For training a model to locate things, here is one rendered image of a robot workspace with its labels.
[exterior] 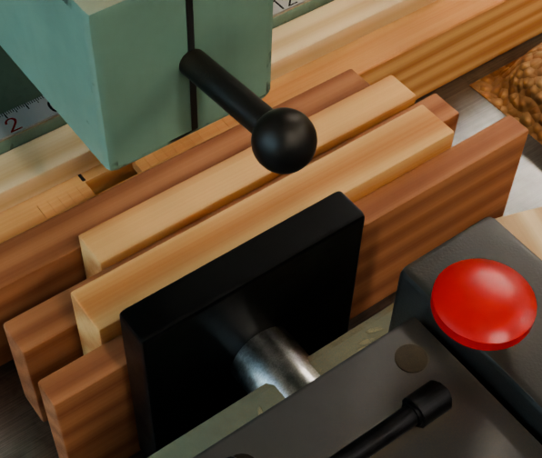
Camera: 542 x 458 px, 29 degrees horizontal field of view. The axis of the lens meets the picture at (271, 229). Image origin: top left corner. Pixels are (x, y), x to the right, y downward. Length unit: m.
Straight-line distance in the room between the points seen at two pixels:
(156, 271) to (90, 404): 0.05
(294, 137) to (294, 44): 0.18
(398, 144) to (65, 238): 0.14
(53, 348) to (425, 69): 0.24
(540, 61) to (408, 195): 0.15
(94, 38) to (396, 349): 0.13
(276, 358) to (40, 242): 0.11
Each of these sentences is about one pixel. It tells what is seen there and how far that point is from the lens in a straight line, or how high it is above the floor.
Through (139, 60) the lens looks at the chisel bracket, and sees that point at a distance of 0.33.
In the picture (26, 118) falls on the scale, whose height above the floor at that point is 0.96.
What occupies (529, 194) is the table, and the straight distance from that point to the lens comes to 0.50.
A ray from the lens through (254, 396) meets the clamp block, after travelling 0.35.
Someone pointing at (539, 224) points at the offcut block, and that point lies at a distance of 0.44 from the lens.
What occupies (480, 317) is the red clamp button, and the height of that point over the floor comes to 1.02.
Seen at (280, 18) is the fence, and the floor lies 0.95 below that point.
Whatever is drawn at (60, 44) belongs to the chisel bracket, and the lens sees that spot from 0.34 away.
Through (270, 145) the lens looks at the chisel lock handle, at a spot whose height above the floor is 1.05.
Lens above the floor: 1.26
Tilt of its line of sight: 51 degrees down
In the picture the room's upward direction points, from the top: 2 degrees clockwise
